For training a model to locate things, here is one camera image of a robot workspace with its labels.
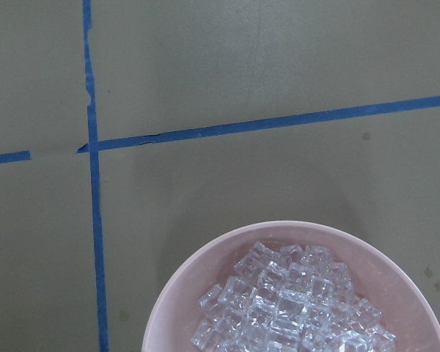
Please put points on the pink bowl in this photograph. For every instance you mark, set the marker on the pink bowl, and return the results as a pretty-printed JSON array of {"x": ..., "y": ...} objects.
[{"x": 406, "y": 313}]

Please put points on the pile of clear ice cubes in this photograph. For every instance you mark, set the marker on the pile of clear ice cubes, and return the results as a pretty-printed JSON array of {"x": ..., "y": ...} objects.
[{"x": 297, "y": 298}]

